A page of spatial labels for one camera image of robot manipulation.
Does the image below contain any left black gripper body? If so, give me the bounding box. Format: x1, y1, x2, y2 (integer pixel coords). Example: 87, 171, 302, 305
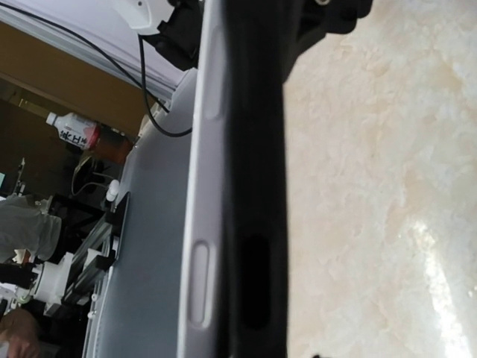
286, 0, 373, 75

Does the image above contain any black phone case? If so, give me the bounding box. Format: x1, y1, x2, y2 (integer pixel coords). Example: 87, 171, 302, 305
224, 1, 292, 357

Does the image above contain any black phone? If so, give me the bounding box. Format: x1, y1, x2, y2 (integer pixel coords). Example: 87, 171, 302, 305
177, 1, 229, 357

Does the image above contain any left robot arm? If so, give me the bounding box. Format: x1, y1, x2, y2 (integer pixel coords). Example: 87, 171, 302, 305
113, 1, 373, 79

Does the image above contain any plastic drink bottle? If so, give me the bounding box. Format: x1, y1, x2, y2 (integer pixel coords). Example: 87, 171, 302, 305
45, 113, 133, 164

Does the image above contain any person in grey shirt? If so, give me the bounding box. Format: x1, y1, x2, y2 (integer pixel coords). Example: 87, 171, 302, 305
1, 195, 62, 357

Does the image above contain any left camera cable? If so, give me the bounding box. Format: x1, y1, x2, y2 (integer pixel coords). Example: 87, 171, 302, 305
0, 3, 195, 137

